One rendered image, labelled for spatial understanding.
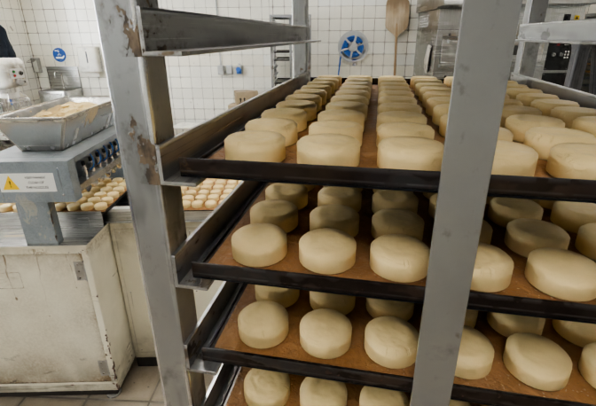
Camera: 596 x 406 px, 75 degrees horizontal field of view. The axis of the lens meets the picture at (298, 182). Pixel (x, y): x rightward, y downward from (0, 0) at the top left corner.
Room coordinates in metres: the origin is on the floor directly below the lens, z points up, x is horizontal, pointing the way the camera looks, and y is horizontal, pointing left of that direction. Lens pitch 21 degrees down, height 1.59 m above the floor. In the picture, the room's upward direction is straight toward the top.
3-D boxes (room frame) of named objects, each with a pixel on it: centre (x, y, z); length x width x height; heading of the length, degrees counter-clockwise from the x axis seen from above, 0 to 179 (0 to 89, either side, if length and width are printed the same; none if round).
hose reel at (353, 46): (5.46, -0.74, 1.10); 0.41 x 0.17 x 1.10; 87
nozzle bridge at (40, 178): (1.66, 0.99, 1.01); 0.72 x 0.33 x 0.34; 1
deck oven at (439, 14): (4.83, -2.30, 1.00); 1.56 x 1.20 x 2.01; 87
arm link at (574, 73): (1.73, -1.21, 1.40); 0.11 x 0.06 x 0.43; 177
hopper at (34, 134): (1.66, 0.99, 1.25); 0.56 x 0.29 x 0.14; 1
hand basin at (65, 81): (5.57, 3.28, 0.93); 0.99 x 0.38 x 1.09; 87
